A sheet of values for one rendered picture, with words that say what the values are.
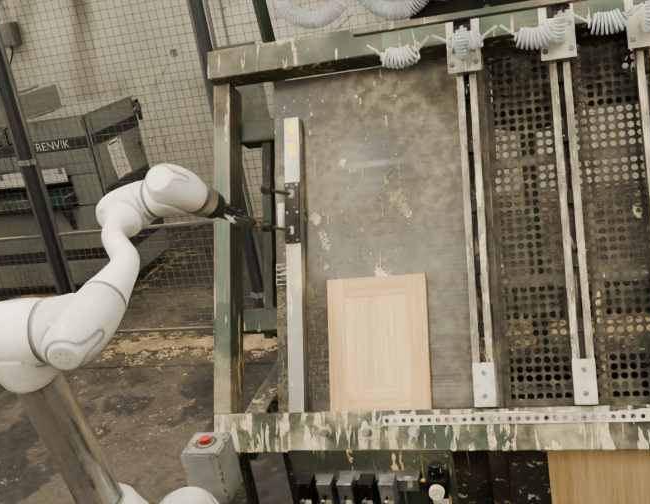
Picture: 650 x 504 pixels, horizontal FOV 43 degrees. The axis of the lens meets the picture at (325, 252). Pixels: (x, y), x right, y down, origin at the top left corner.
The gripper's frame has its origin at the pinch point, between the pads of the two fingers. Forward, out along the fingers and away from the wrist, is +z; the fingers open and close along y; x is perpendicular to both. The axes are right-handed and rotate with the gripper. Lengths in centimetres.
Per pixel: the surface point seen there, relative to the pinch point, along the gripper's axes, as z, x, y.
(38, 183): 181, 111, 269
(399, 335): 42, 0, -42
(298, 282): 33.3, 8.8, -7.3
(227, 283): 28.5, 24.4, 10.3
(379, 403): 42, 20, -51
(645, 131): 44, -90, -58
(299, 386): 35, 32, -29
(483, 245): 39, -37, -45
